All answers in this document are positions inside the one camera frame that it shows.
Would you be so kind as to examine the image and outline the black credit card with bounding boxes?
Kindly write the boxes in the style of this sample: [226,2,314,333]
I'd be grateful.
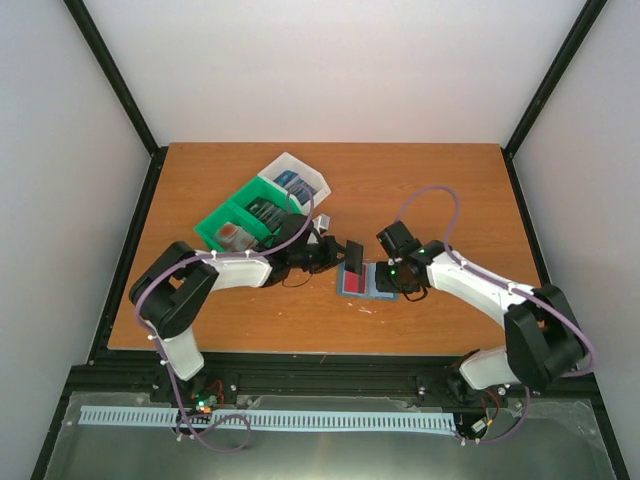
[344,240,364,276]

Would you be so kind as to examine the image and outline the black card stack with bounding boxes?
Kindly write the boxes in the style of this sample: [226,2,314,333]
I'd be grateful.
[245,196,288,233]

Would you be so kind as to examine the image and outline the small electronics board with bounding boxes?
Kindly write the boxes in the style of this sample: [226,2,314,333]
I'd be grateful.
[191,391,225,414]

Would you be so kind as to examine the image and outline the green bin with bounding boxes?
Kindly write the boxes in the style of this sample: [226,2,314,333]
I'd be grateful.
[195,202,263,252]
[229,176,301,240]

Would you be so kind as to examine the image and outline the teal card holder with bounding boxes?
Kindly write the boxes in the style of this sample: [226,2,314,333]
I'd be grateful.
[337,262,398,301]

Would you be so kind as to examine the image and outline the black frame post left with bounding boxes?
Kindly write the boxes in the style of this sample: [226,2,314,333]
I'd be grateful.
[62,0,169,157]

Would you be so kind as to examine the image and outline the red credit card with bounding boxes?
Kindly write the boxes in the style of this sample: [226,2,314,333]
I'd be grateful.
[341,268,367,295]

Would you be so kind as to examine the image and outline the metal base plate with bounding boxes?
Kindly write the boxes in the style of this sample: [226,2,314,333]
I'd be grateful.
[44,393,615,479]

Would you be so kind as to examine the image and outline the white bin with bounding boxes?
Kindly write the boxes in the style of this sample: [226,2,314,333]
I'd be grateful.
[258,152,331,213]

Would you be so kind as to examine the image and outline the red white card stack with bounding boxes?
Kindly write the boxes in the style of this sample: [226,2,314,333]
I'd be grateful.
[214,222,256,252]

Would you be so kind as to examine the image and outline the black frame post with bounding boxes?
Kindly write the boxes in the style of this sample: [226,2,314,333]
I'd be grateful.
[62,0,169,157]
[502,0,610,155]

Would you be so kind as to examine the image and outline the blue card stack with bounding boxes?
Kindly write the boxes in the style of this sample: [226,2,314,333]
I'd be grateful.
[274,170,316,205]

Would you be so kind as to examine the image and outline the black frame post right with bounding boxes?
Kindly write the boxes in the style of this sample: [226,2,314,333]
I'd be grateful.
[502,0,610,155]

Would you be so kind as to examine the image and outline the light blue cable duct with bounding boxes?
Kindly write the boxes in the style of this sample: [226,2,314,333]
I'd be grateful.
[77,406,456,436]

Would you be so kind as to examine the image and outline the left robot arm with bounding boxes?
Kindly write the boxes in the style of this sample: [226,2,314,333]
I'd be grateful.
[129,214,363,403]

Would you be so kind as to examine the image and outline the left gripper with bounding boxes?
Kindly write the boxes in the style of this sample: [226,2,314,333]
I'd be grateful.
[290,236,353,275]

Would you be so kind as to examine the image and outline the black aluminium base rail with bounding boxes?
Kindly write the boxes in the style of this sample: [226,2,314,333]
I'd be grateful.
[29,349,631,480]

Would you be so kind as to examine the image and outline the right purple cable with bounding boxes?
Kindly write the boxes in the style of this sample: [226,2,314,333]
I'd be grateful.
[389,185,600,446]

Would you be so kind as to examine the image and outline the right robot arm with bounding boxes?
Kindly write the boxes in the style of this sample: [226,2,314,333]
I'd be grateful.
[376,239,596,391]

